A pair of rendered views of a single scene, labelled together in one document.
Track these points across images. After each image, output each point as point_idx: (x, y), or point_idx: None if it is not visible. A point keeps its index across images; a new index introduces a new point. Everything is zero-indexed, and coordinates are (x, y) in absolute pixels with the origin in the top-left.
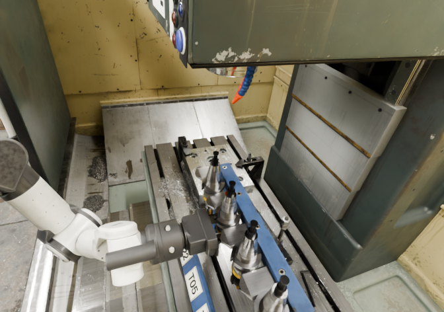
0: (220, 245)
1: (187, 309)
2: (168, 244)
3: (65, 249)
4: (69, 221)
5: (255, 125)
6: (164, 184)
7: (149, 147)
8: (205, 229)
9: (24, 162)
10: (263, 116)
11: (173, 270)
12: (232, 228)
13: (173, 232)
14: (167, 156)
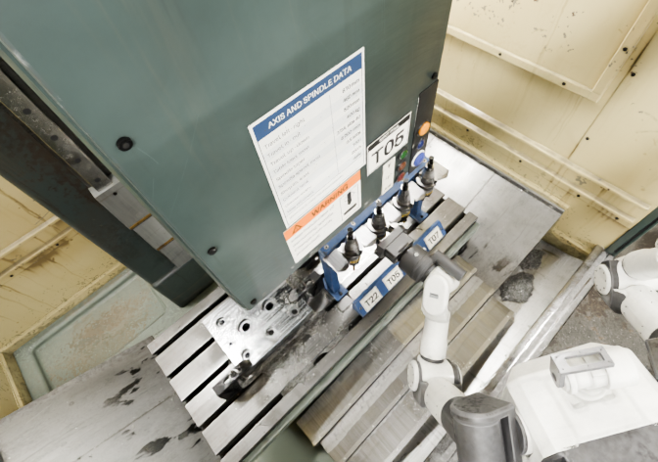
0: (344, 279)
1: (407, 277)
2: (424, 250)
3: (451, 365)
4: (436, 377)
5: (34, 366)
6: (294, 381)
7: (229, 459)
8: (396, 235)
9: (458, 400)
10: (5, 357)
11: (388, 304)
12: (387, 217)
13: (416, 250)
14: (239, 414)
